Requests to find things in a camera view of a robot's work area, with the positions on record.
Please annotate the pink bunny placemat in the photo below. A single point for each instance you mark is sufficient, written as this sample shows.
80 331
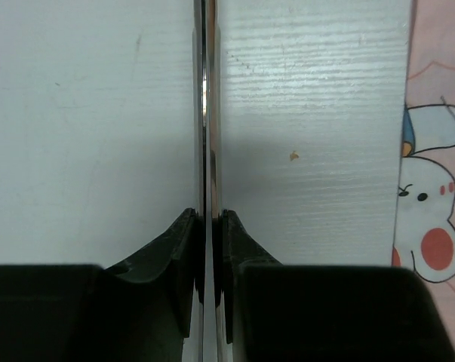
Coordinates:
425 216

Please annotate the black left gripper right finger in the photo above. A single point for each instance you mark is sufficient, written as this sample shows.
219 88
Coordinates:
277 312

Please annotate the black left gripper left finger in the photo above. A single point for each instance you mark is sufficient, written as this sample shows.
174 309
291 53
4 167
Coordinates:
138 309

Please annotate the metal tongs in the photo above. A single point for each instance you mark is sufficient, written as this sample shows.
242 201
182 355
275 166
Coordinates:
206 77

